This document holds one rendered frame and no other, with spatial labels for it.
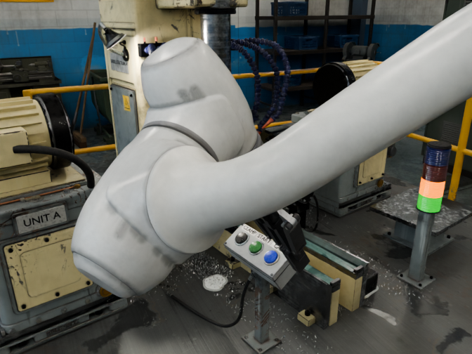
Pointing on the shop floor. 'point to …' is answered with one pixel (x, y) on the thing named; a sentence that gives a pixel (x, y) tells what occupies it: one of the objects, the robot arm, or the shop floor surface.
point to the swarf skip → (102, 105)
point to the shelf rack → (306, 34)
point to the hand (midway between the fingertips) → (295, 254)
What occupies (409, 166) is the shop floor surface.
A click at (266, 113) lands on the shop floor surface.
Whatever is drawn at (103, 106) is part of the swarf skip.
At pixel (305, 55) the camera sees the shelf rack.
